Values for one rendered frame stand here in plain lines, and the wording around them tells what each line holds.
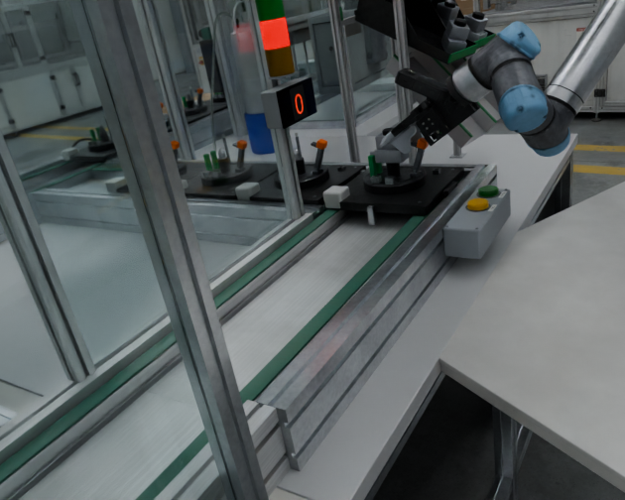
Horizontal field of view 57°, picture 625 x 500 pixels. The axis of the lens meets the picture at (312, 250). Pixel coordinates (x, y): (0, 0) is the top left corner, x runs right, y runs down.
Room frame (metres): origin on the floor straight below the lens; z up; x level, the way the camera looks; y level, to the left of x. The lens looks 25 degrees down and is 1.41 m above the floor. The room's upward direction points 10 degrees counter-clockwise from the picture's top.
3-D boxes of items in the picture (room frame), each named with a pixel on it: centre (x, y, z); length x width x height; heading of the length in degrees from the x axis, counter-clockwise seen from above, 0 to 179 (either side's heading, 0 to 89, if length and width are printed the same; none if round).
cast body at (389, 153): (1.25, -0.20, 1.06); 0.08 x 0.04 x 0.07; 54
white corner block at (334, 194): (1.22, -0.07, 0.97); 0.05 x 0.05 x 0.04; 54
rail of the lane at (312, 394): (0.93, -0.17, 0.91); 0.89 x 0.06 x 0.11; 144
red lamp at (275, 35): (1.16, 0.00, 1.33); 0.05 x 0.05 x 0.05
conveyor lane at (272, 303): (1.01, -0.02, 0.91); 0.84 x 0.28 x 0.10; 144
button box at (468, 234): (1.05, -0.34, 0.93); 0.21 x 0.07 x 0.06; 144
